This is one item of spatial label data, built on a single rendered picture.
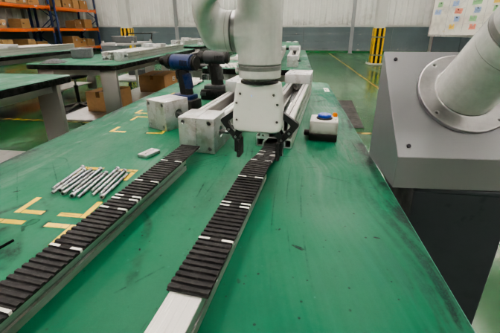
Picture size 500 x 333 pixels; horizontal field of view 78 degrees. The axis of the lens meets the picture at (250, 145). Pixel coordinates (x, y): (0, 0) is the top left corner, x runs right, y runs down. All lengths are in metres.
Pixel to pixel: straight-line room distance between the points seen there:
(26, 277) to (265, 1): 0.52
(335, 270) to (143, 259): 0.27
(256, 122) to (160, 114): 0.48
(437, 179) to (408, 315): 0.36
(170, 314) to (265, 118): 0.39
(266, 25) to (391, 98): 0.32
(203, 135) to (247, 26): 0.34
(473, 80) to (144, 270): 0.63
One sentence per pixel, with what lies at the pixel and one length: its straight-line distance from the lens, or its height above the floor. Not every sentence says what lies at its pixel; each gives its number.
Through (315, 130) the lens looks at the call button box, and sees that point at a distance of 0.93.
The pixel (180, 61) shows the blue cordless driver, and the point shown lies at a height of 0.98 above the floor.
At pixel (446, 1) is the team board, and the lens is 7.03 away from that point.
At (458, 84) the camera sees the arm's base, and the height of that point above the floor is 0.99.
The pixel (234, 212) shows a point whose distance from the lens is 0.51.
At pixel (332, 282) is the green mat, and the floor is 0.78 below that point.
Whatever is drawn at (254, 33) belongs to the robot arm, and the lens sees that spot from 0.59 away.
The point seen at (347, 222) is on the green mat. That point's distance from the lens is 0.57.
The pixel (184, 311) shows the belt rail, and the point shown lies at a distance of 0.38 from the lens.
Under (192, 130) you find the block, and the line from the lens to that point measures 0.83.
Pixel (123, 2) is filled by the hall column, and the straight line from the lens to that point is 12.19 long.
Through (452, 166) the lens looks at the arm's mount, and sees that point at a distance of 0.74.
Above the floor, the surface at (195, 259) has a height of 0.81.
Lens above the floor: 1.09
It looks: 21 degrees down
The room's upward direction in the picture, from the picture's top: straight up
